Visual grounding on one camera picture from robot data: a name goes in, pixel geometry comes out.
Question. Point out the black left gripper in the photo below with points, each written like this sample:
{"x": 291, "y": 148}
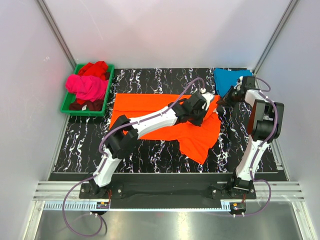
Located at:
{"x": 199, "y": 122}

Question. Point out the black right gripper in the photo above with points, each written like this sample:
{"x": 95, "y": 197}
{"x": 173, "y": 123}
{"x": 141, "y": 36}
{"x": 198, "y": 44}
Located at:
{"x": 225, "y": 101}

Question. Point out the orange t shirt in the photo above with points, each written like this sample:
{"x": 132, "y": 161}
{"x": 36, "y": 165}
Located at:
{"x": 194, "y": 141}

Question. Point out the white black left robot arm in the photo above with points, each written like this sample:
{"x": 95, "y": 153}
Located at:
{"x": 121, "y": 139}

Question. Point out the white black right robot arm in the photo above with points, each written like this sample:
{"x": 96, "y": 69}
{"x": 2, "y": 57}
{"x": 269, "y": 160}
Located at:
{"x": 264, "y": 126}

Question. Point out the folded blue t shirt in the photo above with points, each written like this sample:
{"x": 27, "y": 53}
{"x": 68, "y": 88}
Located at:
{"x": 224, "y": 79}

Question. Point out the dark maroon t shirt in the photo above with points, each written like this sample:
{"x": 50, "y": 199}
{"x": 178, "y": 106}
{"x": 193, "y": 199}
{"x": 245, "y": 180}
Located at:
{"x": 95, "y": 106}

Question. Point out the red t shirt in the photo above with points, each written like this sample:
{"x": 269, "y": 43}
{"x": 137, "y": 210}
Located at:
{"x": 98, "y": 69}

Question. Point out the right connector box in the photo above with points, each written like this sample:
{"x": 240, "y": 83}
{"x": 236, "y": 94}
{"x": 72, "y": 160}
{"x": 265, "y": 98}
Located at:
{"x": 238, "y": 206}

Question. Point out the connector box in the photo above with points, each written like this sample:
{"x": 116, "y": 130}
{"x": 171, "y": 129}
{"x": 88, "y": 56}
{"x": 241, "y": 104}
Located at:
{"x": 103, "y": 205}
{"x": 238, "y": 206}

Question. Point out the pink t shirt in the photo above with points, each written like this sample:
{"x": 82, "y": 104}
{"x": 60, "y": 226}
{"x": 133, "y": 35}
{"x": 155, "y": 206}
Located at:
{"x": 87, "y": 88}

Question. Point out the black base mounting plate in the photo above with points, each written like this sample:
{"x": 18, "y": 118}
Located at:
{"x": 203, "y": 201}

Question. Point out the green plastic bin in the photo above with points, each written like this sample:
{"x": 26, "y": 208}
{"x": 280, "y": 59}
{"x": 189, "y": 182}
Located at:
{"x": 70, "y": 98}

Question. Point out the left connector box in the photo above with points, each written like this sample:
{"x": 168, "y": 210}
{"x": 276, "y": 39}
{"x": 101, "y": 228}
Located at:
{"x": 103, "y": 205}

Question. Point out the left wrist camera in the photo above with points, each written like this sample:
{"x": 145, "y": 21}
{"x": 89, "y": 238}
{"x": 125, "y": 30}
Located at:
{"x": 208, "y": 96}

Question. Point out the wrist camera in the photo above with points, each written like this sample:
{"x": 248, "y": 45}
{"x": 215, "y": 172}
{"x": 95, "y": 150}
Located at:
{"x": 208, "y": 96}
{"x": 246, "y": 83}

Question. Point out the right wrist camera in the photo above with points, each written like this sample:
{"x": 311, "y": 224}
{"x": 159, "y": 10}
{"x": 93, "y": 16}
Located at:
{"x": 246, "y": 83}

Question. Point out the aluminium frame rail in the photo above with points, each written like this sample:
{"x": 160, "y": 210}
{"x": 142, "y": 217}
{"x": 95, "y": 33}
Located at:
{"x": 277, "y": 191}

